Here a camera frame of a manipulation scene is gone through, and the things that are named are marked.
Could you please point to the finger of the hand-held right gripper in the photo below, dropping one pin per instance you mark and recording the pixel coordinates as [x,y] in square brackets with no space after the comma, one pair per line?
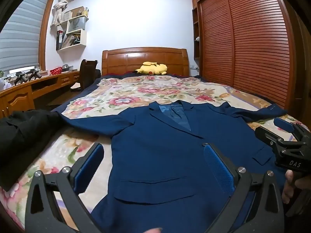
[267,136]
[284,123]

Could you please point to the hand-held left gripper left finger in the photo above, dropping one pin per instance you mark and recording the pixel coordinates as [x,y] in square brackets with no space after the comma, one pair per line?
[90,165]

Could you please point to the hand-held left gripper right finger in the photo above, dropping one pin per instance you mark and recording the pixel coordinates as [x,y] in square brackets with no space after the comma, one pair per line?
[218,167]

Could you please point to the navy blue suit jacket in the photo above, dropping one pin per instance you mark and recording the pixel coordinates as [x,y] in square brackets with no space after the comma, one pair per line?
[158,150]

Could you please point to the person's right hand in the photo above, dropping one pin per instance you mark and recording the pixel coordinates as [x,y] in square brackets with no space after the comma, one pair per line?
[288,187]

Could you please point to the black cloth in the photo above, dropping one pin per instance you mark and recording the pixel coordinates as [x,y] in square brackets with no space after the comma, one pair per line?
[24,138]

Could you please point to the floral blanket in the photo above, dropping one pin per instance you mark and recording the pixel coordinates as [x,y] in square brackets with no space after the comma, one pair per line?
[121,94]

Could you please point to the dark wooden chair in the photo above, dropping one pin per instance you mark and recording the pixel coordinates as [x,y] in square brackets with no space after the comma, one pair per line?
[87,74]

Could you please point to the wooden slatted wardrobe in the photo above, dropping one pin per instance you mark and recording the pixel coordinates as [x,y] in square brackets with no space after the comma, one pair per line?
[243,41]

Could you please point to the wooden desk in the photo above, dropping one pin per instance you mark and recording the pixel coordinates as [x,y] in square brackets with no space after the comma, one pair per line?
[21,93]

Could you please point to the red basket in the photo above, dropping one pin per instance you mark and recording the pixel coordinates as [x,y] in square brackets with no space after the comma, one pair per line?
[55,71]

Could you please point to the silver pot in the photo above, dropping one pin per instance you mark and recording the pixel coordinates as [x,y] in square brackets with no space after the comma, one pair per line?
[66,68]

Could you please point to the black gadget on desk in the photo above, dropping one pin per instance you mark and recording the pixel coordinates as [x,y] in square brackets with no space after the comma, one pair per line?
[34,74]
[20,77]

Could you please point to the yellow plush toy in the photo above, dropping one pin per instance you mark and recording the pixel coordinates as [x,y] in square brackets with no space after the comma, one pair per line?
[153,68]

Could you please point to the wooden bed headboard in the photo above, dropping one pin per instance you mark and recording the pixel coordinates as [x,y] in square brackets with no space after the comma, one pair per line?
[145,58]

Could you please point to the grey window blind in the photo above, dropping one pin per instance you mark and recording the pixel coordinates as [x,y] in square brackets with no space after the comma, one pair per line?
[21,36]

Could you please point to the paper-wrapped dried bouquet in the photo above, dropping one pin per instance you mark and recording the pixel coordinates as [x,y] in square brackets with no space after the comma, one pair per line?
[60,4]

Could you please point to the white wall shelf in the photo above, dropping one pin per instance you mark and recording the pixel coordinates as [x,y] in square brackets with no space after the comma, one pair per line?
[82,37]

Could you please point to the wooden window frame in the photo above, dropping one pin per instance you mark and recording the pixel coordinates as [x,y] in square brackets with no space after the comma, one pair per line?
[46,29]

